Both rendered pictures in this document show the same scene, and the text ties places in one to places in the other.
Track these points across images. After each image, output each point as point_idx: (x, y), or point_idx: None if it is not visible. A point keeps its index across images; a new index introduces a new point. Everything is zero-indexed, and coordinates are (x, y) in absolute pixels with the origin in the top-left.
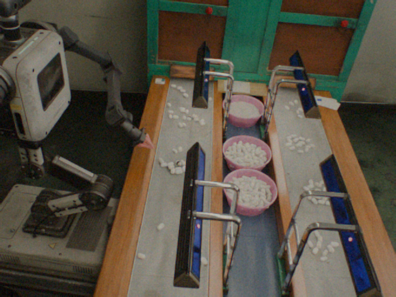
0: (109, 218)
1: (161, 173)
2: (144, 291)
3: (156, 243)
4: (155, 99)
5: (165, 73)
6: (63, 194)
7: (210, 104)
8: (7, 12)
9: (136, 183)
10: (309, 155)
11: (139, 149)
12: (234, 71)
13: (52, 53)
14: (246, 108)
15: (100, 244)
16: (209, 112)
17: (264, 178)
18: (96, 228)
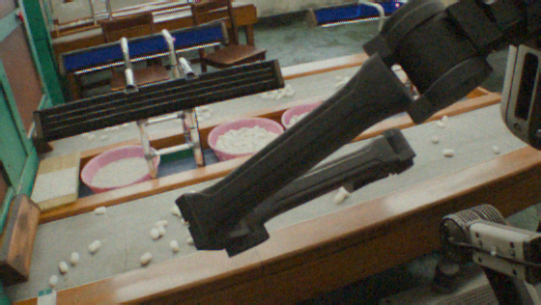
0: (451, 271)
1: (362, 190)
2: (516, 137)
3: (468, 150)
4: (139, 280)
5: (5, 303)
6: (518, 285)
7: (114, 208)
8: None
9: (418, 192)
10: (213, 108)
11: (340, 226)
12: (18, 178)
13: None
14: (114, 173)
15: (477, 284)
16: (146, 202)
17: (286, 117)
18: (464, 303)
